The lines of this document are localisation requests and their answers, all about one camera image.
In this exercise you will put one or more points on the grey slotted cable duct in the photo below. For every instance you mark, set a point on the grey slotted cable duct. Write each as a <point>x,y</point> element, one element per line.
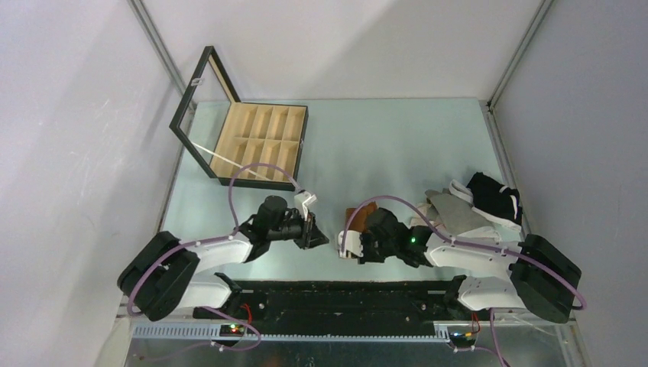
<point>208,331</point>

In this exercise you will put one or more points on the left controller board with leds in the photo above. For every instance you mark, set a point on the left controller board with leds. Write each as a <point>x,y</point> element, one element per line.
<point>232,330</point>

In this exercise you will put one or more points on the orange-brown underwear with cream waistband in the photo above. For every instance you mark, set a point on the orange-brown underwear with cream waistband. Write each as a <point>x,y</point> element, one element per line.
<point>358,222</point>

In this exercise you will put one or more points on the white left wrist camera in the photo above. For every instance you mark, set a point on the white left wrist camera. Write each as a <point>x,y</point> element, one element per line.
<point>302,202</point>

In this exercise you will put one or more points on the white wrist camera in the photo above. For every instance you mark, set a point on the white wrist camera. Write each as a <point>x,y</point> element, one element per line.
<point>302,202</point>
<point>350,246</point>

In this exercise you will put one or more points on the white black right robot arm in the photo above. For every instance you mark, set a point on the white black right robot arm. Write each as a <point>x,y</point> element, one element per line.
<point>532,274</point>

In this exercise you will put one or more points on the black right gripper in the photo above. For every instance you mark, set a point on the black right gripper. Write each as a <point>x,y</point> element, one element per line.
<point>364,236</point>

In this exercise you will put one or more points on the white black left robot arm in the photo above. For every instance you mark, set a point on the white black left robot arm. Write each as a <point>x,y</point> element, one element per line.
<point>168,275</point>

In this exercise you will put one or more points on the controller board with leds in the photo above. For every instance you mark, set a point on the controller board with leds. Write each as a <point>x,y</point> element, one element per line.
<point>232,330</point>
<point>465,340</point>

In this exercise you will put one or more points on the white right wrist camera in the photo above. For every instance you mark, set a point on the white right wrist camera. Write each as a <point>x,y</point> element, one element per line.
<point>350,246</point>

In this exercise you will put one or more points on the right controller board with leds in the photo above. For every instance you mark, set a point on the right controller board with leds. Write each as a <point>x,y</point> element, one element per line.
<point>465,340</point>

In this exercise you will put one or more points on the black divided storage box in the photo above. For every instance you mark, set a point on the black divided storage box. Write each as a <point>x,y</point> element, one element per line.
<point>248,144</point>

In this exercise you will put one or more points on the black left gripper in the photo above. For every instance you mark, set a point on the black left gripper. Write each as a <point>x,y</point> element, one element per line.
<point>314,236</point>

